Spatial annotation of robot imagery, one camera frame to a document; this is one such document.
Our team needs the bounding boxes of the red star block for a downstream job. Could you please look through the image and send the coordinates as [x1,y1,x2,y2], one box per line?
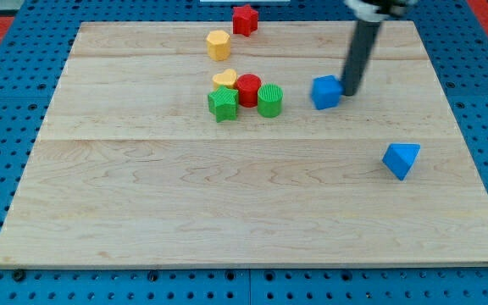
[232,4,258,36]

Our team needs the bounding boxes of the blue cube block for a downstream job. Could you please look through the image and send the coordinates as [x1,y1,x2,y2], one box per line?
[310,75,343,110]

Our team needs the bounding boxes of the yellow hexagon block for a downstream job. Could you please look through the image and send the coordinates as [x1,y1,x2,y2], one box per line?
[206,30,230,61]

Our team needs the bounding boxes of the blue triangle block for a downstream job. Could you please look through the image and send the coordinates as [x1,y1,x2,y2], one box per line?
[382,143,421,180]

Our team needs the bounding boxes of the green cylinder block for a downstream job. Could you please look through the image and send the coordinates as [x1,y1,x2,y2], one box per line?
[258,84,283,118]

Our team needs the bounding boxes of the wooden board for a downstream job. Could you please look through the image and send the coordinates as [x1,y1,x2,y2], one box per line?
[0,21,488,269]

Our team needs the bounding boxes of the red cylinder block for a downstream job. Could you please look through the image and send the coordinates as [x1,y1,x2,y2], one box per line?
[236,74,262,108]

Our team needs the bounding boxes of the green star block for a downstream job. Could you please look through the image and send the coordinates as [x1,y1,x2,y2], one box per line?
[208,86,239,123]

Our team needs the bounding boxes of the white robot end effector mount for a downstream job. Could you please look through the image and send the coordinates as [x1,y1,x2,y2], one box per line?
[343,0,419,22]

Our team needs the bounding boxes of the yellow heart block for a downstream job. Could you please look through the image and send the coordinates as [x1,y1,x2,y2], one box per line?
[212,69,238,91]

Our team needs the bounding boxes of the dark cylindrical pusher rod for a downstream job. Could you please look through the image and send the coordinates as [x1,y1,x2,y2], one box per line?
[341,19,382,97]

